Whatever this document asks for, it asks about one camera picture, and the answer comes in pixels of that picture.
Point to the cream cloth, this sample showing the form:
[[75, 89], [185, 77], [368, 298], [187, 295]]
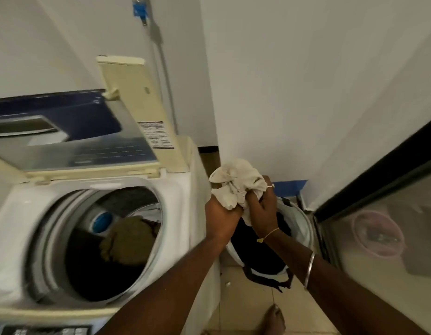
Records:
[[236, 184]]

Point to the dark clothes in drum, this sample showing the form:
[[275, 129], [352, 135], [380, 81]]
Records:
[[93, 272]]

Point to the blue wall tap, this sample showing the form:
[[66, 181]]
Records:
[[140, 10]]

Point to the white laundry basket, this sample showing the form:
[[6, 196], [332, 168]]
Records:
[[304, 223]]

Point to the silver metal bangle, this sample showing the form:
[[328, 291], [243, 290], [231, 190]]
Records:
[[309, 272]]

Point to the person's bare foot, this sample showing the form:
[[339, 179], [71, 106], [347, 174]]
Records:
[[273, 320]]

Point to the person's left forearm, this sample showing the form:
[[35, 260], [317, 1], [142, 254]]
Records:
[[173, 286]]

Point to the person's left hand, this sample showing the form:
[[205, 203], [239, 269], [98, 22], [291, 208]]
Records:
[[220, 214]]

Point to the black framed glass door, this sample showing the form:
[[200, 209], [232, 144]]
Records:
[[386, 219]]

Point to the dark clothes in basket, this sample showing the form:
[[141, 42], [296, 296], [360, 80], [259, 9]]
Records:
[[257, 254]]

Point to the person's right fingers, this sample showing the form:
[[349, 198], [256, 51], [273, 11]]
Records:
[[267, 187]]

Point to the person's right hand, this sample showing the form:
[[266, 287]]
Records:
[[266, 212]]

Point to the blue and cream washer lid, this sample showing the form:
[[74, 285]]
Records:
[[82, 136]]

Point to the person's left fingers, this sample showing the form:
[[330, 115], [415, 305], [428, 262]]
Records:
[[235, 215]]

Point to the olive green garment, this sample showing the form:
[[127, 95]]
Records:
[[126, 240]]

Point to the person's right forearm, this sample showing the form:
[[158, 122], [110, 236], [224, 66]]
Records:
[[327, 286]]

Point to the blue round drum cap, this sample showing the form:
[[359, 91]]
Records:
[[103, 223]]

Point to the blue flat plastic object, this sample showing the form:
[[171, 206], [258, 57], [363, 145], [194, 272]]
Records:
[[288, 187]]

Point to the white top-load washing machine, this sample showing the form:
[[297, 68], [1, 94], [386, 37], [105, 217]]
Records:
[[23, 219]]

